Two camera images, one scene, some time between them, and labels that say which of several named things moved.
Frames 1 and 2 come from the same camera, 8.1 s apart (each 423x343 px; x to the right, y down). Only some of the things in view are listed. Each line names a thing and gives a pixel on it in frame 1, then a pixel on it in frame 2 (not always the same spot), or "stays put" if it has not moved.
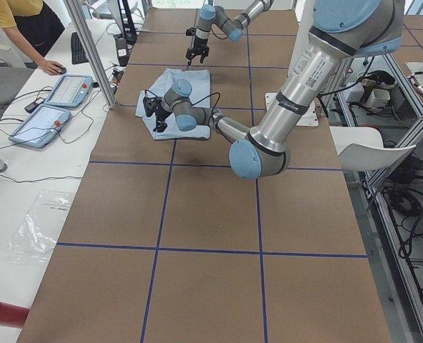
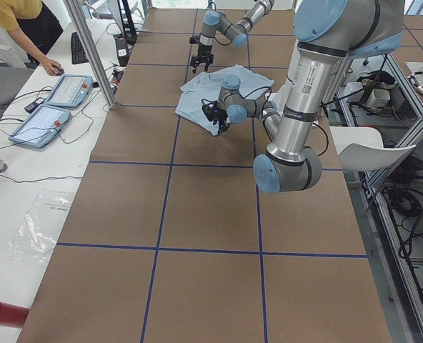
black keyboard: (78, 52) stays put
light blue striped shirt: (200, 82) -> (205, 87)
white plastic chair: (361, 148) stays put
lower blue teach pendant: (42, 127) stays put
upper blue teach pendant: (71, 90) stays put
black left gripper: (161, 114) -> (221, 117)
